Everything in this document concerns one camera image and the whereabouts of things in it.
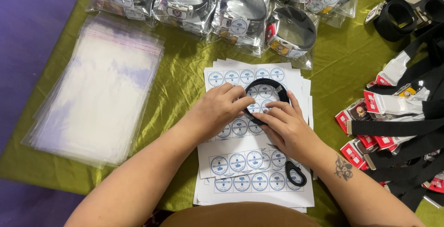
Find person's left hand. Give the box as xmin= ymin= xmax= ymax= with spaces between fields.
xmin=187 ymin=82 xmax=256 ymax=141

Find person's right hand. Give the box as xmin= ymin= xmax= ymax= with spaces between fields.
xmin=259 ymin=90 xmax=329 ymax=167

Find black webbing belt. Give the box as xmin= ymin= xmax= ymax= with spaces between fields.
xmin=243 ymin=78 xmax=291 ymax=126

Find stack of round-sticker sheets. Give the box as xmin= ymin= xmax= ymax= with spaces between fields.
xmin=192 ymin=58 xmax=316 ymax=214

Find green satin tablecloth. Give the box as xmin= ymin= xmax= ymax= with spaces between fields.
xmin=0 ymin=0 xmax=444 ymax=227

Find person's brown shirt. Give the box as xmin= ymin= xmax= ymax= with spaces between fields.
xmin=160 ymin=202 xmax=322 ymax=227

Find heap of unrolled black belts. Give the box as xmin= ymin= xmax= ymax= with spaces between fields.
xmin=335 ymin=22 xmax=444 ymax=212

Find row of bagged black belts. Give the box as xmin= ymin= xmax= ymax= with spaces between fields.
xmin=79 ymin=0 xmax=362 ymax=71

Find stack of clear plastic bags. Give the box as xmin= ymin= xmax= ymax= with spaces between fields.
xmin=21 ymin=13 xmax=166 ymax=169

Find rolled black belt silver buckle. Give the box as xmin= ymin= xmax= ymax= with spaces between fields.
xmin=364 ymin=0 xmax=419 ymax=43
xmin=413 ymin=0 xmax=444 ymax=31

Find black-handled scissors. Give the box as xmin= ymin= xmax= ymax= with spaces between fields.
xmin=265 ymin=144 xmax=308 ymax=187

